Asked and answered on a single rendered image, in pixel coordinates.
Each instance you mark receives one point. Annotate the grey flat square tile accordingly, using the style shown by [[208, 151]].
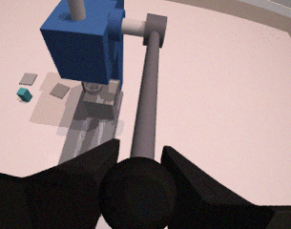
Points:
[[60, 90], [28, 78]]

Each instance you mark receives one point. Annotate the teal block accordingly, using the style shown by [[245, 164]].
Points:
[[24, 94]]

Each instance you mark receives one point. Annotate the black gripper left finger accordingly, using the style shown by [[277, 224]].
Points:
[[62, 197]]

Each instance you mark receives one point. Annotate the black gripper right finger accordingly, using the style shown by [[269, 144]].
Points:
[[203, 203]]

